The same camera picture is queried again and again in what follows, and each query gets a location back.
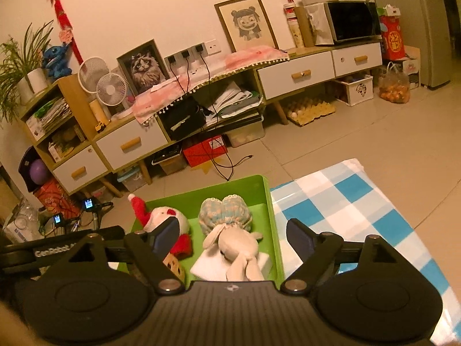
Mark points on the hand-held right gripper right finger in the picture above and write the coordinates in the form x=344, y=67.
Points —
x=299, y=238

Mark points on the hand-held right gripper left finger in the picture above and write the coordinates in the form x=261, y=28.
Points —
x=164, y=238

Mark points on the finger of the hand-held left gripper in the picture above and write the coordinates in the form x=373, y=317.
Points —
x=113, y=231

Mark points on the santa plush doll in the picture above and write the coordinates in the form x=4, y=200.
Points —
x=162, y=216

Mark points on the green plastic bin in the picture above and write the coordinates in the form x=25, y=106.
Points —
x=252, y=194

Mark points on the beige bunny plush doll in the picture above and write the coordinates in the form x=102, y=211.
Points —
x=230, y=238

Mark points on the clear plastic bag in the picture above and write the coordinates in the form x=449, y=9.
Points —
x=19, y=220

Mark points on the clear plastic lidded box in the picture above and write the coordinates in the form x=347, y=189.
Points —
x=131, y=180

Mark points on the orange printed box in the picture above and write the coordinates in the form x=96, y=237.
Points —
x=52, y=194

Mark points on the white drawer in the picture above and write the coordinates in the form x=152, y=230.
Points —
x=131, y=144
x=356, y=59
x=295, y=74
x=81, y=167

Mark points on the blue white checkered cloth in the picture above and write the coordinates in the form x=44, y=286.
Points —
x=360, y=194

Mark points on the purple ball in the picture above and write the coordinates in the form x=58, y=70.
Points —
x=39, y=171

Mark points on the open box with black item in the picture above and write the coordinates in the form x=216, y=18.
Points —
x=169, y=158

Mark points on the red flat box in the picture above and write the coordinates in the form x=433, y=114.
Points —
x=205, y=151

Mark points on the yellow toy car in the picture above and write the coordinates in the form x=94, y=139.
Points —
x=101, y=127

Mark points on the clear storage box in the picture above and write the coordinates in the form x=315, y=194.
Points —
x=246, y=135

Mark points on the black bag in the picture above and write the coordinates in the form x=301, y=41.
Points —
x=182, y=119

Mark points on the yellow cylinder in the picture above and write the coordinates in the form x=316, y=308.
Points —
x=98, y=111

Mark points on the white carton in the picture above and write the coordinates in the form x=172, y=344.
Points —
x=34, y=128

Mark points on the egg tray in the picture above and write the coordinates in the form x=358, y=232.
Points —
x=311, y=111

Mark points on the stack of papers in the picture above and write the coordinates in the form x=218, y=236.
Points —
x=56, y=113

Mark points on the small white fan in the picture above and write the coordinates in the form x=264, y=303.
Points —
x=112, y=89

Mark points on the wooden shelf cabinet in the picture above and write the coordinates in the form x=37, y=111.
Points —
x=66, y=86

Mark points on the white cutout crate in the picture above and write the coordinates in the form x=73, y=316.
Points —
x=356, y=92

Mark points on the green potted plant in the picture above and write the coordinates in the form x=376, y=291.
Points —
x=23, y=90
x=38, y=79

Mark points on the large white fan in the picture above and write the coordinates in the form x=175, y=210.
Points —
x=92, y=68

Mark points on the framed cat picture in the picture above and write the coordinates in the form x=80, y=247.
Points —
x=144, y=66

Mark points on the wooden TV cabinet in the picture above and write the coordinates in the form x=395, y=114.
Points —
x=252, y=74

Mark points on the bag of oranges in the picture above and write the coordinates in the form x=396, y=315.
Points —
x=394, y=88

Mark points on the blue alien plush toy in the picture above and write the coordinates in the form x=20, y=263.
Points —
x=56, y=61

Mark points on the pink fringed cloth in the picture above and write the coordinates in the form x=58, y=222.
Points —
x=252, y=57

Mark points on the cardboard box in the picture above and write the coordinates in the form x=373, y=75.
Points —
x=412, y=66

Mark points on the cardboard tube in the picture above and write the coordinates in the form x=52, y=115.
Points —
x=304, y=27

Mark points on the white printed container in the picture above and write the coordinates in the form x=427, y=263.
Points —
x=292, y=25

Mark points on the long red hanging decoration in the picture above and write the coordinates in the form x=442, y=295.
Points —
x=65, y=18

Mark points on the red gift bag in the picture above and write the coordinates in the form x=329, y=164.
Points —
x=392, y=39

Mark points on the framed girl drawing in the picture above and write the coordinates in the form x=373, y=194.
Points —
x=246, y=21

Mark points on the white microwave oven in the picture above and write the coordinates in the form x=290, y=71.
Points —
x=353, y=21

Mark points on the grey refrigerator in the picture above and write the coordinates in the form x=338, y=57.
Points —
x=414, y=25

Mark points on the small camera on tripod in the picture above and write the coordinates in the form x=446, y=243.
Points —
x=58, y=219
x=89, y=203

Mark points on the black curved frame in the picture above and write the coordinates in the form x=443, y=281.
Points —
x=25, y=162

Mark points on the wall socket with charger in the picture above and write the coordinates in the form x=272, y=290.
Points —
x=186, y=55
x=200, y=49
x=172, y=60

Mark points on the white wall socket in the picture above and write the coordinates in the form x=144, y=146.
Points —
x=212, y=47

